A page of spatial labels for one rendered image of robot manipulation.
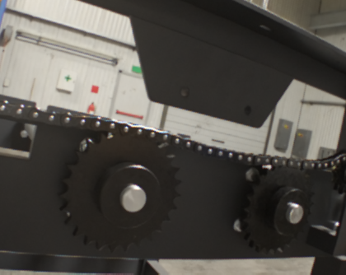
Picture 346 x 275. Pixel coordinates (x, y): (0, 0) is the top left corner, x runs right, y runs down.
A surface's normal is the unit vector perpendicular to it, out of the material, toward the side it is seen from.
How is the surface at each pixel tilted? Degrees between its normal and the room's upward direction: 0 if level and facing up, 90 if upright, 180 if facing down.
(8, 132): 90
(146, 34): 90
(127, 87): 90
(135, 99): 90
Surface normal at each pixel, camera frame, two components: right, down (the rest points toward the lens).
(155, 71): 0.47, 0.11
